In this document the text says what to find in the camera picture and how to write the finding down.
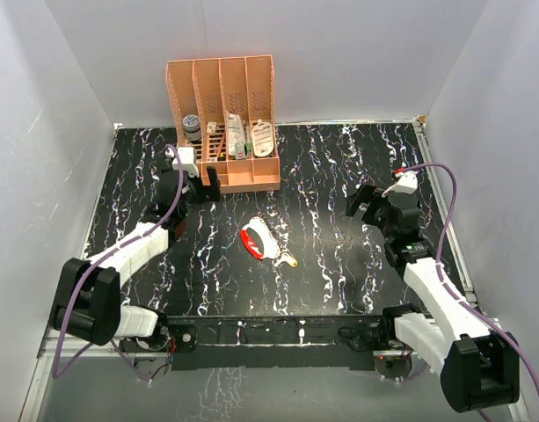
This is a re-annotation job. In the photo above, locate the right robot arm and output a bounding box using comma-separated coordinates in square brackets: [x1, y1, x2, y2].
[346, 185, 520, 413]

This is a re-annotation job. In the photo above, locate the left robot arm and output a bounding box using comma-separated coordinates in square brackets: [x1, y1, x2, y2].
[48, 166, 221, 351]

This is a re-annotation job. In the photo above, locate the white product packet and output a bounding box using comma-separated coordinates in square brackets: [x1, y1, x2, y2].
[226, 113, 247, 160]

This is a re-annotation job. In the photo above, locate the small white card box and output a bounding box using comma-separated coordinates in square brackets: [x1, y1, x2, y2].
[207, 121, 217, 135]

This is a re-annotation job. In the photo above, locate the grey round tin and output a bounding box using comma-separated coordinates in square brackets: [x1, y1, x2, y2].
[182, 114, 202, 142]

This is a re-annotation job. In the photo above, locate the oval white blister pack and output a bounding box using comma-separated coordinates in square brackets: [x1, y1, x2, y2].
[251, 120, 274, 158]

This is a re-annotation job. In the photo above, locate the orange plastic desk organizer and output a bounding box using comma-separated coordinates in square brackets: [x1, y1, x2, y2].
[165, 55, 280, 193]

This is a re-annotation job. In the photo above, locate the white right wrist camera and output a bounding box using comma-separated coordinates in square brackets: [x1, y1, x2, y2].
[382, 169, 418, 198]

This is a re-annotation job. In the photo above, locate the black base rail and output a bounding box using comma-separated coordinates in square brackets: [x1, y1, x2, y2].
[120, 315, 417, 377]

